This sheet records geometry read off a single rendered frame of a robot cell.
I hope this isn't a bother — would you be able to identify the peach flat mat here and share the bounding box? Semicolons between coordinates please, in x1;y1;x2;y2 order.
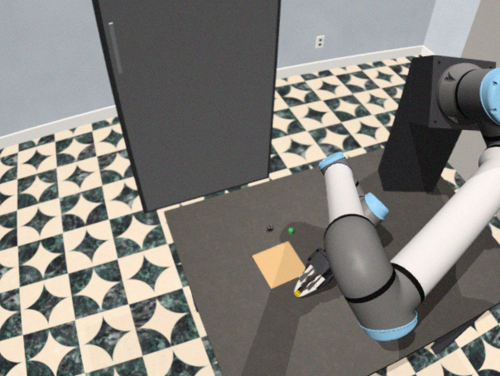
252;242;305;289

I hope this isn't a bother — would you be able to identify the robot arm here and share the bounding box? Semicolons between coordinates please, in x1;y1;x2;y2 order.
319;63;500;341

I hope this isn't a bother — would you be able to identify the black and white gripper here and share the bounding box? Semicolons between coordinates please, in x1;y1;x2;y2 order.
294;248;334;297

